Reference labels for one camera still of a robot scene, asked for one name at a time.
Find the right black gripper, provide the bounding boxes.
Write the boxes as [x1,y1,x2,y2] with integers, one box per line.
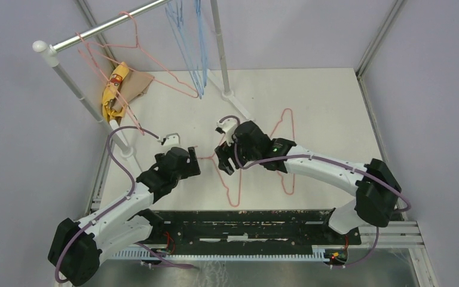
[215,135,260,175]

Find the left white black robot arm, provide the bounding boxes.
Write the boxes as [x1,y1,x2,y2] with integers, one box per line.
[47,146,201,286]

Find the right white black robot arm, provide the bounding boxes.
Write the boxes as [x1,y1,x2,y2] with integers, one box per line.
[215,118,401,244]

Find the beige cloth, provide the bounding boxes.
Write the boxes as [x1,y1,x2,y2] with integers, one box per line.
[111,71,155,112]

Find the yellow patterned cloth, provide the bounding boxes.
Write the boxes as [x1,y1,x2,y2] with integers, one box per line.
[102,62,130,121]

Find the silver horizontal rack rod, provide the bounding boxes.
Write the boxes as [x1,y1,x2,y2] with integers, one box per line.
[52,0,170,53]

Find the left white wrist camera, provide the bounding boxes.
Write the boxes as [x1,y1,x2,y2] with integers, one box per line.
[161,133,181,149]

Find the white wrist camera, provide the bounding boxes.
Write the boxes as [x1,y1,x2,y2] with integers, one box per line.
[161,133,181,149]
[215,115,240,137]

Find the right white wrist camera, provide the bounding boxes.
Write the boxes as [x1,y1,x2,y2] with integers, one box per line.
[215,115,240,137]

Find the rear white rack post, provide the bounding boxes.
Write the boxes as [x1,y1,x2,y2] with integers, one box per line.
[210,0,232,98]

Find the white rack post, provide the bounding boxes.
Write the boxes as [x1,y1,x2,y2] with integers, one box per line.
[32,40,134,158]
[210,0,232,98]

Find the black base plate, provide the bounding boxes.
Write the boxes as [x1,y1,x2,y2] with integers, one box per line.
[141,210,362,255]

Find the white toothed cable duct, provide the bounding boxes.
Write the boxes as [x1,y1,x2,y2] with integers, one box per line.
[109,246,329,263]

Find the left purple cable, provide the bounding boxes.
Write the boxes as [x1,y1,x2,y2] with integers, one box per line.
[53,126,163,285]

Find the purple cable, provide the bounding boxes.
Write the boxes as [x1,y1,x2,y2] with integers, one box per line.
[218,115,412,268]
[53,126,163,285]

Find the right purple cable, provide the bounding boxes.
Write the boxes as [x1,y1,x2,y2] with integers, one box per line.
[218,115,412,268]

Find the left white rack post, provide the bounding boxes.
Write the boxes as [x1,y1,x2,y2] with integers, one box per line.
[32,40,134,158]

